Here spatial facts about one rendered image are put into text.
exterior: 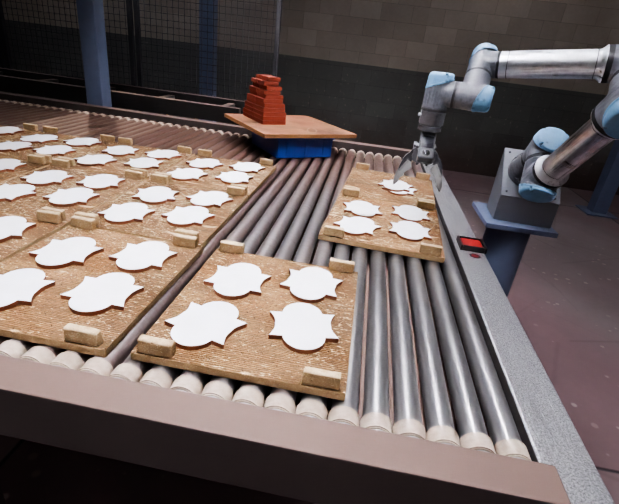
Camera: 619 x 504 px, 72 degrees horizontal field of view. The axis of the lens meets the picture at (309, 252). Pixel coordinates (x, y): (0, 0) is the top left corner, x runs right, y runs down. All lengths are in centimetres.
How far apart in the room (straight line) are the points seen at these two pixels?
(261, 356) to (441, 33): 592
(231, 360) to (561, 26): 636
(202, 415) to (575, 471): 52
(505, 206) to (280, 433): 143
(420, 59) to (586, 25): 199
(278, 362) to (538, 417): 43
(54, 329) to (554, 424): 83
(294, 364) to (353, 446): 18
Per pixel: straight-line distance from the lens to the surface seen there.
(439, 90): 139
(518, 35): 660
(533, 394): 86
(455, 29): 644
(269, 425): 62
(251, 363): 72
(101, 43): 295
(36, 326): 86
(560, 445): 79
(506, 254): 192
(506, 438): 75
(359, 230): 124
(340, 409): 69
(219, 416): 62
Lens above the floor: 141
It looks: 26 degrees down
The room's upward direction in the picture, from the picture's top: 7 degrees clockwise
